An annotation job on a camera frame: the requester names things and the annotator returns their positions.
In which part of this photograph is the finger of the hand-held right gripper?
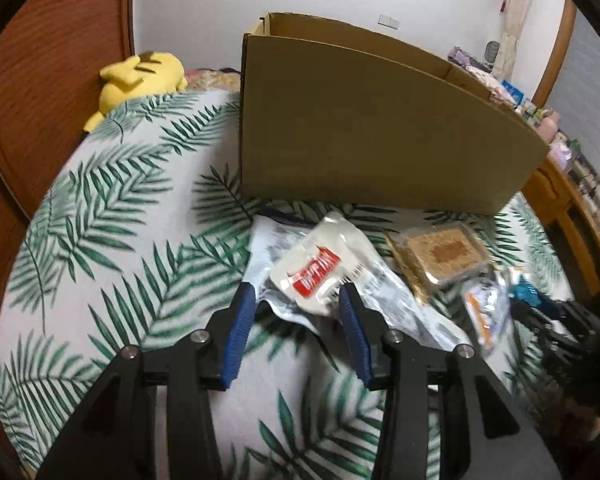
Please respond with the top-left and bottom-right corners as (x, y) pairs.
(510, 290), (566, 326)

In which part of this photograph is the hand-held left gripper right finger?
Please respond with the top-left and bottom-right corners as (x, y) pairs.
(338, 282), (561, 480)

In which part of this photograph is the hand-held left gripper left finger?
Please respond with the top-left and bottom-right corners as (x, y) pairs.
(37, 284), (257, 480)

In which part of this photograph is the blue candy wrapper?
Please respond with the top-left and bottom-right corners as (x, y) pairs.
(507, 267), (543, 302)

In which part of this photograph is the orange chicken feet packet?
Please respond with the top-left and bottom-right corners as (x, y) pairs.
(461, 280), (514, 357)

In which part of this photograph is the silver foil packet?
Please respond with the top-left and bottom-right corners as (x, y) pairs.
(244, 212), (472, 357)

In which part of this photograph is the white packet with red label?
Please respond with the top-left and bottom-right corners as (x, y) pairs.
(270, 211), (370, 317)

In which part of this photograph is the brown cardboard box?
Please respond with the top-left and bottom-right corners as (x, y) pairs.
(239, 11), (551, 217)

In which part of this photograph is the wooden cabinet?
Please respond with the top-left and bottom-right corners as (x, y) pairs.
(522, 155), (600, 306)

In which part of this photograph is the brown cake in clear wrapper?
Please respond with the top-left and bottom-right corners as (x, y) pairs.
(385, 224), (491, 306)

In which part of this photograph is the leaf print blanket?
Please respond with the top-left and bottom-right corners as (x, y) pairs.
(0, 92), (581, 480)

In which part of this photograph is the blue packet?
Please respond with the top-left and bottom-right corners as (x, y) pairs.
(502, 80), (527, 106)

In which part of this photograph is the grey window blind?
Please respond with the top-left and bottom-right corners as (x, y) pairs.
(550, 7), (600, 173)

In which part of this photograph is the folded patterned cloth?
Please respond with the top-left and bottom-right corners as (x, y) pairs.
(447, 46), (511, 101)

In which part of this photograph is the yellow plush toy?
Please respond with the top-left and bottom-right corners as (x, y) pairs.
(82, 51), (189, 133)

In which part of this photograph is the cream curtain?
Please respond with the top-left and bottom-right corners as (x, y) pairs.
(495, 0), (538, 78)

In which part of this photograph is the brown louvered wardrobe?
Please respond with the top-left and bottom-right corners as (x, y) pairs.
(0, 0), (137, 311)

